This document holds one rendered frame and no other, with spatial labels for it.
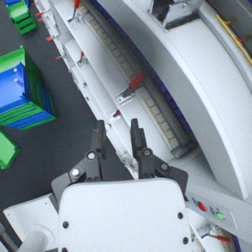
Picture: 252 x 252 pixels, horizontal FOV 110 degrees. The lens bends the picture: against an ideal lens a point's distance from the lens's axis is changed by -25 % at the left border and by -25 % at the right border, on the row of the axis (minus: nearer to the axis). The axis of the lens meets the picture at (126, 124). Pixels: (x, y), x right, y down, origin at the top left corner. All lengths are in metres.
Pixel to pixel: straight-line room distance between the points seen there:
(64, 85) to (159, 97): 0.97
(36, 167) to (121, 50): 1.01
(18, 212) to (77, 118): 0.74
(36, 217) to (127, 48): 0.85
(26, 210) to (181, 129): 0.82
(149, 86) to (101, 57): 0.14
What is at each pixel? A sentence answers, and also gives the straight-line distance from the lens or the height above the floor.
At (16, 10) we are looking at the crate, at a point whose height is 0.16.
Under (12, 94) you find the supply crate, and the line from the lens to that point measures 0.77.
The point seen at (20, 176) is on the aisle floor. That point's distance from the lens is 1.20.
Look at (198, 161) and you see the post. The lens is 0.24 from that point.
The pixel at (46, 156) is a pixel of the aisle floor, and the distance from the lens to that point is 1.06.
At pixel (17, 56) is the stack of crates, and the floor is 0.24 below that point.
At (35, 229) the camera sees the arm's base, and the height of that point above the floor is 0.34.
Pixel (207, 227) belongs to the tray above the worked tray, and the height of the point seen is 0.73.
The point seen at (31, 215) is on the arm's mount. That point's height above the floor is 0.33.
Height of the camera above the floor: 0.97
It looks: 74 degrees down
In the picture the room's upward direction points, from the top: 53 degrees clockwise
